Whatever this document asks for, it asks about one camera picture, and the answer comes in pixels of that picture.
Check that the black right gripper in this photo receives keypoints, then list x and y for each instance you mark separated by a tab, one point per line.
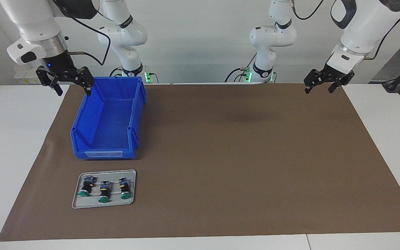
59	64

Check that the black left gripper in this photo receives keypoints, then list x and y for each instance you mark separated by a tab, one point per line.
339	74

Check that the green cap push button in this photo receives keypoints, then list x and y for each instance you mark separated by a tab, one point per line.
86	187
125	189
104	192

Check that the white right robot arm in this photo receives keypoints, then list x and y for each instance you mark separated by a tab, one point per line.
36	21

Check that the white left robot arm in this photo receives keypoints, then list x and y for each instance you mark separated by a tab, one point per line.
359	27

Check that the white power strip box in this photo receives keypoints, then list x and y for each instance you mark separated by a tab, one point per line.
24	78

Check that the blue plastic storage bin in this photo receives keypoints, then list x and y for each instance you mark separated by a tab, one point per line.
113	125

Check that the grey metal tray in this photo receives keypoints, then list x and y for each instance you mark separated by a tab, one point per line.
82	202

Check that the brown paper table mat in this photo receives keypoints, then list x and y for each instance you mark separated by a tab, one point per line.
238	191

